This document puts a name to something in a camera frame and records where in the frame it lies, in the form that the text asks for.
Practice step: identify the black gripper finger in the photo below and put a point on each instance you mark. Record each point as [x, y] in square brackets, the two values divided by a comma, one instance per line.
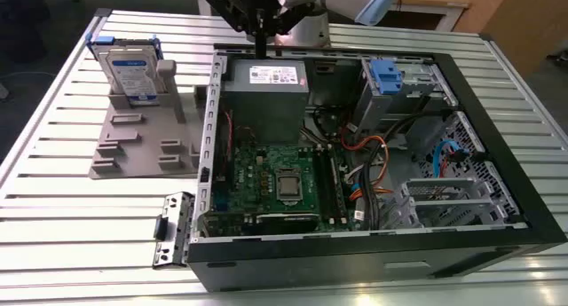
[291, 20]
[231, 10]

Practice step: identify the hard disk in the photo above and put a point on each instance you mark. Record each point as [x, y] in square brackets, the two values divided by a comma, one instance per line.
[128, 76]

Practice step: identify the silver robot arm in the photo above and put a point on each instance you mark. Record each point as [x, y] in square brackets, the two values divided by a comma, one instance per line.
[311, 28]

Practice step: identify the metal disk bay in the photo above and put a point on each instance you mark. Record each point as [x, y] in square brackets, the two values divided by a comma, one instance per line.
[448, 206]

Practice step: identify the blue drive cage latch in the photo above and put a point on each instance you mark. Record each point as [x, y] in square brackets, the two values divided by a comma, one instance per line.
[386, 76]

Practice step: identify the grey power supply unit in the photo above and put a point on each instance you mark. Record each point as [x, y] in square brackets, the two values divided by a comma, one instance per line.
[266, 113]

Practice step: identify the wooden desk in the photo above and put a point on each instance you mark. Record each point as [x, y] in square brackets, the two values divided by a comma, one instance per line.
[435, 0]

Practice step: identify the metal drive cage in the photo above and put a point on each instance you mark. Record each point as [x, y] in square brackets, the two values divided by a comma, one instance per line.
[382, 109]

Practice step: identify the green motherboard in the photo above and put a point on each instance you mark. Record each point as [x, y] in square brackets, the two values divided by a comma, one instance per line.
[248, 173]

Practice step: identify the grey parts rack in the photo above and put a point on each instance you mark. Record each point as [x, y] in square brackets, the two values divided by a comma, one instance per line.
[147, 153]

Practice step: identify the silver CPU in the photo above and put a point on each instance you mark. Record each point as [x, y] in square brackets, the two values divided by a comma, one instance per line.
[291, 186]

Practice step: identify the CPU socket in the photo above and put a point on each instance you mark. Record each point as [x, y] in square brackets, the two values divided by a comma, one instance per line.
[278, 189]

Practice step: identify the brown wooden panel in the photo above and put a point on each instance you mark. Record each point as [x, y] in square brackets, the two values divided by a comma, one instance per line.
[519, 20]

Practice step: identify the black graphics card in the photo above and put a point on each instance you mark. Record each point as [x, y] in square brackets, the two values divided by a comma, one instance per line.
[288, 219]

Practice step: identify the black PC case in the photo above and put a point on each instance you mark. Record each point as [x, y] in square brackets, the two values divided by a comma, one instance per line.
[311, 262]

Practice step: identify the metal slot bracket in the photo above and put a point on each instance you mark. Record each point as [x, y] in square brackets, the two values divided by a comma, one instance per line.
[172, 219]

